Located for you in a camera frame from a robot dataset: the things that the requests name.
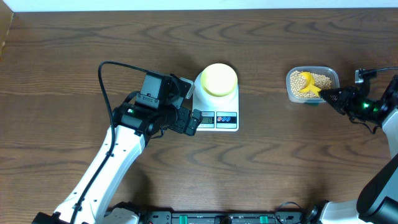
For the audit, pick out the clear plastic container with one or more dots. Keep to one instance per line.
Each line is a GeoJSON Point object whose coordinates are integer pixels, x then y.
{"type": "Point", "coordinates": [328, 72]}

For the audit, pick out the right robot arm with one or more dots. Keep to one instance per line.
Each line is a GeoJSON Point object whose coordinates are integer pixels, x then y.
{"type": "Point", "coordinates": [377, 201]}

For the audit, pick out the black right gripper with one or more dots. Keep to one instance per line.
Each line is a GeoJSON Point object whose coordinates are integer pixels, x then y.
{"type": "Point", "coordinates": [341, 106]}

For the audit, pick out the soybeans in container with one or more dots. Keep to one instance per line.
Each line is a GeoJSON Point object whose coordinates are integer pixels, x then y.
{"type": "Point", "coordinates": [297, 83]}

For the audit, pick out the yellow measuring scoop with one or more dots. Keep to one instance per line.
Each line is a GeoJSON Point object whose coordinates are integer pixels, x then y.
{"type": "Point", "coordinates": [310, 86]}

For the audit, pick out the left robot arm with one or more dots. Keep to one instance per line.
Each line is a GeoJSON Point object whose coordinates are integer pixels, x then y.
{"type": "Point", "coordinates": [142, 116]}

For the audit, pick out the white kitchen scale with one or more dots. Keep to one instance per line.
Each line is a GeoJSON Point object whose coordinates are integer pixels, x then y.
{"type": "Point", "coordinates": [219, 113]}

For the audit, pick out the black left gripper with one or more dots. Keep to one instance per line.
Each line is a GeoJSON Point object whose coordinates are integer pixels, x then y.
{"type": "Point", "coordinates": [180, 127]}

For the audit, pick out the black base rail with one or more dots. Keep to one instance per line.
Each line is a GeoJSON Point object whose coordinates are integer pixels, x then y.
{"type": "Point", "coordinates": [217, 217]}

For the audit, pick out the yellow bowl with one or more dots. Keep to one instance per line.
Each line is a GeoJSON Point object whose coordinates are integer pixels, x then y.
{"type": "Point", "coordinates": [219, 79]}

